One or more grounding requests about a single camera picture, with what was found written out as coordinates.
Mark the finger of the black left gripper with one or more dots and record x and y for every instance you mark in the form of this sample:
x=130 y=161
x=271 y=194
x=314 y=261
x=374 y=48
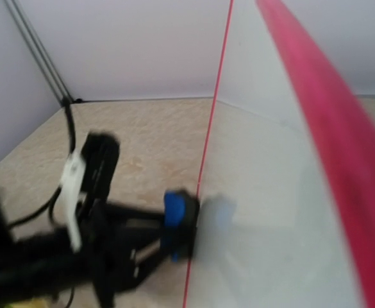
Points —
x=125 y=212
x=147 y=259

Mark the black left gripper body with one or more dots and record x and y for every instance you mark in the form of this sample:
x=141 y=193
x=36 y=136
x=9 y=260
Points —
x=44 y=264

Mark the blue whiteboard eraser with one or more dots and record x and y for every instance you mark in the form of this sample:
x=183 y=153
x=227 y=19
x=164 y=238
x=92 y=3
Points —
x=181 y=211

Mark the pink framed whiteboard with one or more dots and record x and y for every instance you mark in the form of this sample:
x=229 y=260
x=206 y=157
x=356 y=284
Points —
x=287 y=180

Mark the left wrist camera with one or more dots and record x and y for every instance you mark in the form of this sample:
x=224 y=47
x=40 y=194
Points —
x=87 y=171

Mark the left aluminium corner post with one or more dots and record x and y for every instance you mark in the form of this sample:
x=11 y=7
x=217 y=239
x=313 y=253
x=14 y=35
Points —
x=38 y=51

